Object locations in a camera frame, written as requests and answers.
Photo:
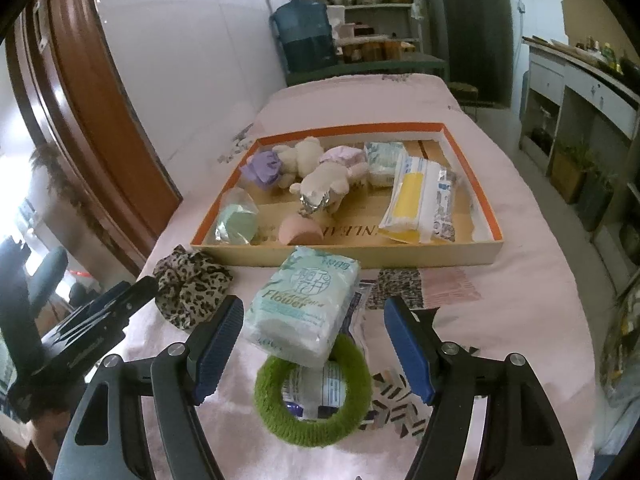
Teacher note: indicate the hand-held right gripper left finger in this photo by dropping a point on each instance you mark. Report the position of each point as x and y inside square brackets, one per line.
[217, 355]

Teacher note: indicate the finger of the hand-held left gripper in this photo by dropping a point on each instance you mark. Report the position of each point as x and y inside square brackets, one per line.
[115, 300]

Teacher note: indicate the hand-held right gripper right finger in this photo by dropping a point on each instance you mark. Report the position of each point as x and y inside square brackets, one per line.
[407, 355]

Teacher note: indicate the leopard print scrunchie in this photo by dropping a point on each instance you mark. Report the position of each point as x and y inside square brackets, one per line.
[192, 285]

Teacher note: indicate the large green-print tissue pack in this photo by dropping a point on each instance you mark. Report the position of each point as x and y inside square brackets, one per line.
[300, 305]

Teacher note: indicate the green puff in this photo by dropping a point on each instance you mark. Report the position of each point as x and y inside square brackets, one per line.
[240, 220]

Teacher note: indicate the pink round sponge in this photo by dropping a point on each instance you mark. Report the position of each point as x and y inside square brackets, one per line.
[300, 230]

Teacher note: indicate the blue-print plastic packet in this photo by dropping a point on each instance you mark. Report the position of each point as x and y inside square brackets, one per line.
[445, 210]

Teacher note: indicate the orange-rimmed cardboard tray box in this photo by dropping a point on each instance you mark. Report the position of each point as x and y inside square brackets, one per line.
[365, 210]

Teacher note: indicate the yellow cotton swab pack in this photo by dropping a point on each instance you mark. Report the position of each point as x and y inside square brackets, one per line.
[407, 200]

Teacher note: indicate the silver foil wrapper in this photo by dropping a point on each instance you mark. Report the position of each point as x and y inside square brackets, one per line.
[315, 205]

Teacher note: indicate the teddy bear with pink hat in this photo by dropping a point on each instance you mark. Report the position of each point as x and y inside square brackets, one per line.
[327, 177]

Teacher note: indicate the green knitted scrunchie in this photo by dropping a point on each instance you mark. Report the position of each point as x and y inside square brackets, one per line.
[270, 410]

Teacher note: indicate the clear packet with blue print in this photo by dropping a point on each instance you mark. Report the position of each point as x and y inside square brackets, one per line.
[320, 390]

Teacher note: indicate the teddy bear in purple dress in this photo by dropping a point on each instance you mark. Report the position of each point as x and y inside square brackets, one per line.
[262, 167]

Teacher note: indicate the small green-print tissue pack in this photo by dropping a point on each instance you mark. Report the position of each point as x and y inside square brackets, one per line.
[382, 160]

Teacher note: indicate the clear plastic bag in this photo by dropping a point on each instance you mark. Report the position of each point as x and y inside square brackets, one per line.
[622, 345]

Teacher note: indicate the dark green planter box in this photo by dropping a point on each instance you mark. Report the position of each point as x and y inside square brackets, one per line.
[595, 205]

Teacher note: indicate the brown planter box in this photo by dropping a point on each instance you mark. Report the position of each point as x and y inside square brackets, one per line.
[567, 175]

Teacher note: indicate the small round stool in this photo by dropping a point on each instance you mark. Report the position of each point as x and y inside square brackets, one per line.
[462, 92]

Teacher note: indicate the green low table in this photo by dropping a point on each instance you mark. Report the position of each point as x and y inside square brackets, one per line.
[400, 65]

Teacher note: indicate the wooden boxes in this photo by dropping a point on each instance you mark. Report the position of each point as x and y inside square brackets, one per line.
[375, 51]

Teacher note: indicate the grey kitchen counter cabinet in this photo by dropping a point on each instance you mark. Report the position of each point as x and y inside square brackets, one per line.
[590, 95]

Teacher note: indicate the blue water jug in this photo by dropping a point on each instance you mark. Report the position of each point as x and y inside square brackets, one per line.
[305, 35]

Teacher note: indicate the dark refrigerator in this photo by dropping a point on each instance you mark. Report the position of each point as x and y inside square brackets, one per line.
[470, 20]

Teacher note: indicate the grey metal shelf rack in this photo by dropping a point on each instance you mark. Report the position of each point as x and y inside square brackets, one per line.
[380, 7]

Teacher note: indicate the group of condiment bottles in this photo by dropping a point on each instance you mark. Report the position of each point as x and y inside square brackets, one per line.
[600, 52]

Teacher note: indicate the black wok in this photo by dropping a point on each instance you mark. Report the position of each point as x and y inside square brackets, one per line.
[630, 66]

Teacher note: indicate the brown wooden door frame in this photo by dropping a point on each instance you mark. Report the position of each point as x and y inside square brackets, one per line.
[100, 135]

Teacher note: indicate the cardboard sheet on wall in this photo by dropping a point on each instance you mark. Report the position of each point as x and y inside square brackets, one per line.
[595, 15]

